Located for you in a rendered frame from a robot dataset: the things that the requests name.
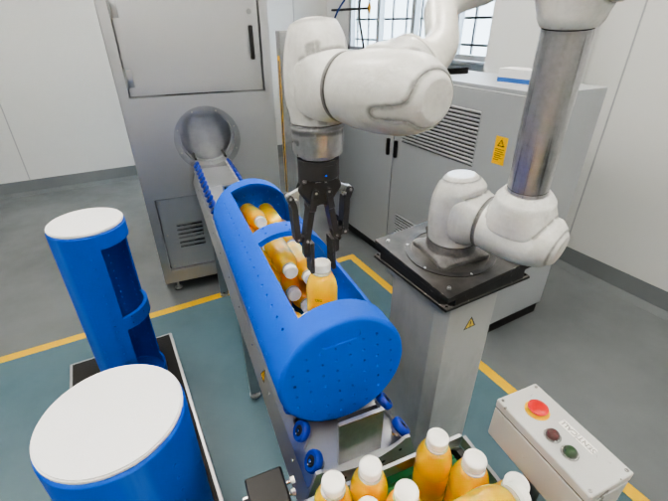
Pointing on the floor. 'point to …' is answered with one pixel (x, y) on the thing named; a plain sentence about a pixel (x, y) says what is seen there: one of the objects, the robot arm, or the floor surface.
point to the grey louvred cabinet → (491, 146)
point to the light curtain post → (285, 120)
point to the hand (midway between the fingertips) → (320, 253)
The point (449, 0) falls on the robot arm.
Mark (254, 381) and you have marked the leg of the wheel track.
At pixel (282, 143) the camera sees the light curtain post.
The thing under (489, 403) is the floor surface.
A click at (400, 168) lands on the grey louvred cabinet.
